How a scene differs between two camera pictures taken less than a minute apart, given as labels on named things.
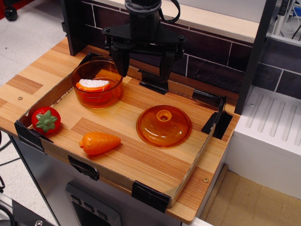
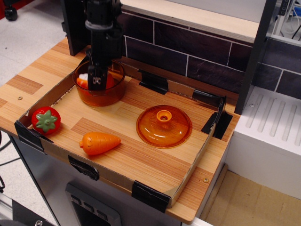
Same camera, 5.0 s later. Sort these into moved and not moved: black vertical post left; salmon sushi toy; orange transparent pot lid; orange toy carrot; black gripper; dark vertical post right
Moved: black gripper; salmon sushi toy
Not moved: orange transparent pot lid; orange toy carrot; dark vertical post right; black vertical post left
